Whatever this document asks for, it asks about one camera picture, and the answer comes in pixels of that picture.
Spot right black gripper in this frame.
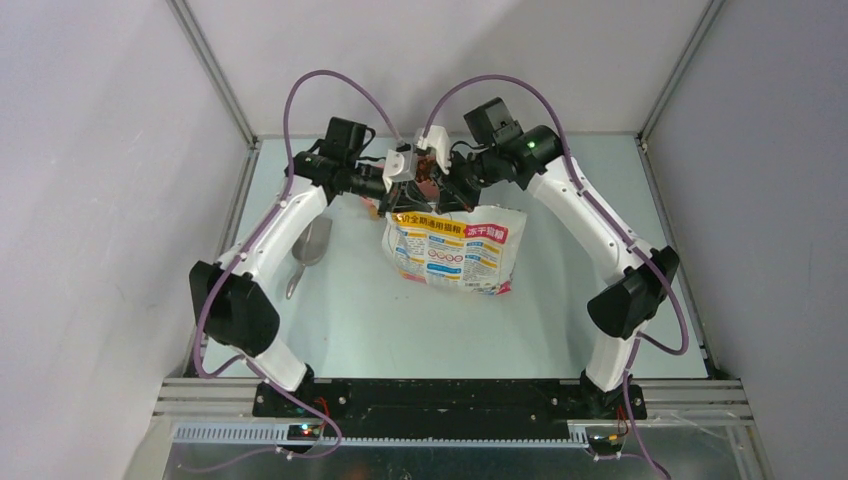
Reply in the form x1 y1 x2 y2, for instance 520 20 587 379
429 147 500 214

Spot cat food bag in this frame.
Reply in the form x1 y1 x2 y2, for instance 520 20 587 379
382 205 527 296

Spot metal food scoop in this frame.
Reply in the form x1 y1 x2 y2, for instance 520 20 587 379
285 215 333 299

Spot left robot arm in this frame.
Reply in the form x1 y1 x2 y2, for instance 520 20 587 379
189 117 414 417

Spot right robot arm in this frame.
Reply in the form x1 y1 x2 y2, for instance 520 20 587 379
432 97 680 418

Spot empty pink bowl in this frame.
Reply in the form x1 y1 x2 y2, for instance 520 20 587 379
415 155 440 202

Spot pink bowl with kibble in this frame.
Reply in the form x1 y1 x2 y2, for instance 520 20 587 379
361 197 384 221

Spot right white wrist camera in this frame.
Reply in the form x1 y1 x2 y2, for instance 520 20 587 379
413 125 451 173

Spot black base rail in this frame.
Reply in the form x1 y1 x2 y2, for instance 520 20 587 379
252 379 647 442

